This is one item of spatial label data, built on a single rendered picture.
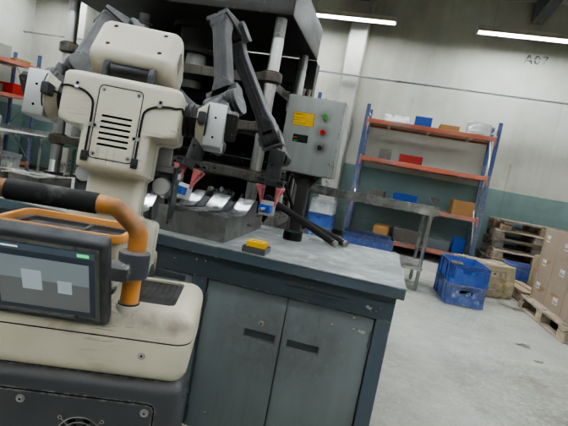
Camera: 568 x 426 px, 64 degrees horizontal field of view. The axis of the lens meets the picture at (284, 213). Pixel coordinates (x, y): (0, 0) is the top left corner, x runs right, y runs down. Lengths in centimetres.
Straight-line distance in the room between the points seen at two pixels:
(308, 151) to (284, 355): 115
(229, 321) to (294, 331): 23
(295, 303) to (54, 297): 91
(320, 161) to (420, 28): 636
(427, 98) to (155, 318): 769
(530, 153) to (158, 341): 789
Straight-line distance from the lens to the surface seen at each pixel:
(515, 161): 837
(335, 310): 155
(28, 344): 91
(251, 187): 232
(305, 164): 239
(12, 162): 711
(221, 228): 159
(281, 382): 167
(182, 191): 161
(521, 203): 839
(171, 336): 84
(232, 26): 160
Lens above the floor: 111
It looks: 6 degrees down
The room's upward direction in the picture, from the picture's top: 10 degrees clockwise
